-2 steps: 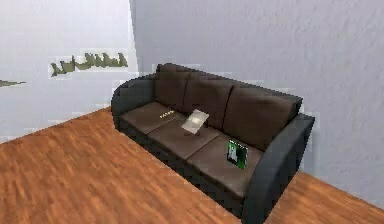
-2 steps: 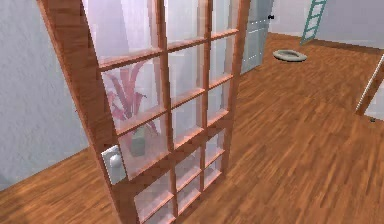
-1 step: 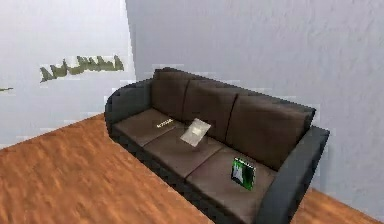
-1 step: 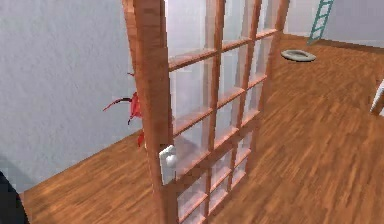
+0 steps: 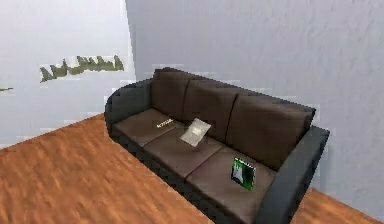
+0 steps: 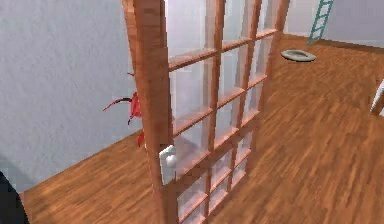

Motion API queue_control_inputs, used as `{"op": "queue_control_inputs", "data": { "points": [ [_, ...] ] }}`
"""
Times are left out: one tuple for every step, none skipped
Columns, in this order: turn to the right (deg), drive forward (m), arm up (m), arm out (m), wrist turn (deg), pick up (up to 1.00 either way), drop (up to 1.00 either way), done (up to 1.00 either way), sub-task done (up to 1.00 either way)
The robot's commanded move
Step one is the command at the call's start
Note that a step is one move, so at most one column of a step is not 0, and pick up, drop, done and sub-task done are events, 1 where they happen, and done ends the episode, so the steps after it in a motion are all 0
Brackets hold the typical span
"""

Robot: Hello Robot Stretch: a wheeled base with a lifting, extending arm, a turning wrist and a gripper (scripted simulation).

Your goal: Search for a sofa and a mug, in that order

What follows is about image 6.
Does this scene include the black rounded object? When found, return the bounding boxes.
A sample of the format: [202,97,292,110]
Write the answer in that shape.
[0,171,31,224]

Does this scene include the white and wooden furniture piece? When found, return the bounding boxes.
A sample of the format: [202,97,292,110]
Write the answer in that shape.
[369,79,384,118]

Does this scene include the wooden glass-paned room door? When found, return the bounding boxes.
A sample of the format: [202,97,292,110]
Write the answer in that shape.
[121,0,291,224]

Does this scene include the red leafed house plant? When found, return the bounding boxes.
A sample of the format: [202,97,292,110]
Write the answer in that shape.
[102,71,146,148]

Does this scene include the grey round floor cushion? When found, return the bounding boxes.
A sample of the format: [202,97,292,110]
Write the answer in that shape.
[280,49,317,63]

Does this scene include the teal ladder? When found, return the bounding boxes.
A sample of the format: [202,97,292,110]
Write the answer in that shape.
[306,0,335,46]

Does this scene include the white door knob handle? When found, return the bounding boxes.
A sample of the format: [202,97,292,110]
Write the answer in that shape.
[158,144,179,186]

